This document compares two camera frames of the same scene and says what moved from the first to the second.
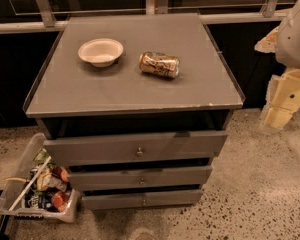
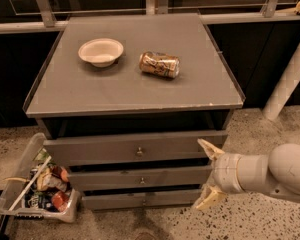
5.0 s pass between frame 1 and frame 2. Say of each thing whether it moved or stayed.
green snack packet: stayed
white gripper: moved
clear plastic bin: stayed
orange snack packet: stayed
